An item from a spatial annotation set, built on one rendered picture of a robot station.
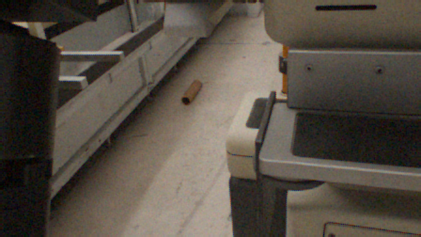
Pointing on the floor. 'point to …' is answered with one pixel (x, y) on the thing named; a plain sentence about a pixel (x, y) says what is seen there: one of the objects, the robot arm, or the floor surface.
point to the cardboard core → (191, 92)
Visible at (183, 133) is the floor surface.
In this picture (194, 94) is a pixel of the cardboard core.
